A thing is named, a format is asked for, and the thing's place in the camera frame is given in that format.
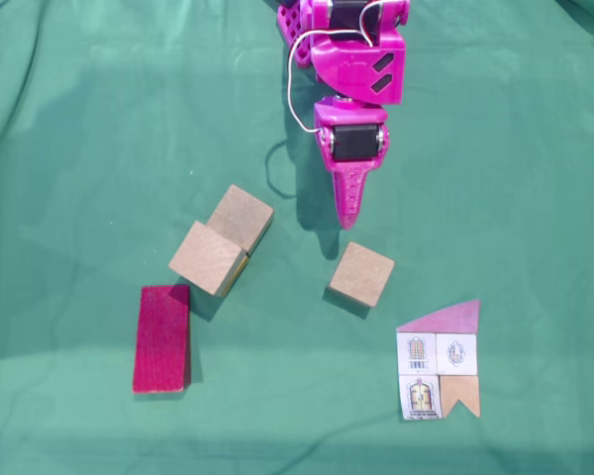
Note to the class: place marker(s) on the wooden block balcony window print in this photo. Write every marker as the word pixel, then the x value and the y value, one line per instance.
pixel 361 269

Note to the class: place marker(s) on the paper house picture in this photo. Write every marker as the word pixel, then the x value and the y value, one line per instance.
pixel 455 351

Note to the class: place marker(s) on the wooden block door print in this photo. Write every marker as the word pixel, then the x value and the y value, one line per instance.
pixel 242 215

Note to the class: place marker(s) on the wooden block oval window print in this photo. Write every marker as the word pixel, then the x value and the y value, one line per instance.
pixel 205 257

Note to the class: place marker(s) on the red wooden wedge block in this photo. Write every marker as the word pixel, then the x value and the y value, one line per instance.
pixel 161 341

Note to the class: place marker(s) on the green cloth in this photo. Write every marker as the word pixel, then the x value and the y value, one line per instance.
pixel 54 198

